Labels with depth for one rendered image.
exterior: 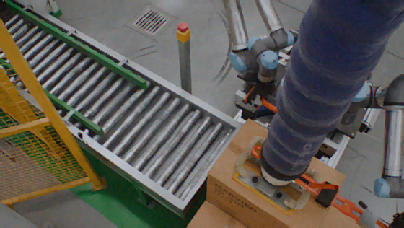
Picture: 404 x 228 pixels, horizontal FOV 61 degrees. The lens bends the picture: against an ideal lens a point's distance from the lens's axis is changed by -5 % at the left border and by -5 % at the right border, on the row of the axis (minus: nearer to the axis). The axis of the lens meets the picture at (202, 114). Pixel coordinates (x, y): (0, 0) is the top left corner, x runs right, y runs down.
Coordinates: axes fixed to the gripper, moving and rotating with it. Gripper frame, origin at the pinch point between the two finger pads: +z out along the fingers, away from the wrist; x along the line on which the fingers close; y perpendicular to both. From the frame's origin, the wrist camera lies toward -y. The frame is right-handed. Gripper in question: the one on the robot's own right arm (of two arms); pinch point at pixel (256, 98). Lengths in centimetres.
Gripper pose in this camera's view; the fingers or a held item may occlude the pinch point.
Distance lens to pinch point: 191.0
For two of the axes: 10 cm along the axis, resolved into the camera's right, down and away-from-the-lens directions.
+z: 0.0, 5.3, 8.5
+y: 8.1, 5.0, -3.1
